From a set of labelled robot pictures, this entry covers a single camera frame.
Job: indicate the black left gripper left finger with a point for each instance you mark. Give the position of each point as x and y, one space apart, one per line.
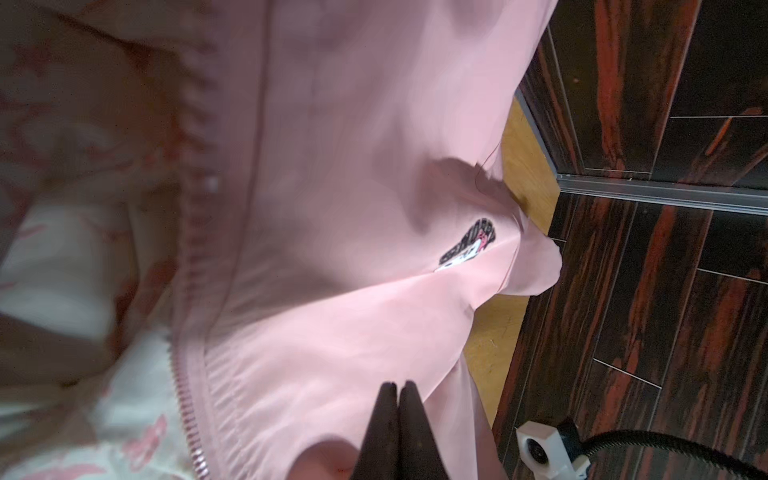
379 453

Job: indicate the aluminium frame rail right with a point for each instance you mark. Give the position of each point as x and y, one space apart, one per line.
725 199

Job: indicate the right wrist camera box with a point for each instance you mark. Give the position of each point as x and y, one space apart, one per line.
553 452

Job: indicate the pink zip-up jacket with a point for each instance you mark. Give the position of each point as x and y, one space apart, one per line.
225 224

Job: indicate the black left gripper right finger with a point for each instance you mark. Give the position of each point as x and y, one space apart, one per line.
418 454

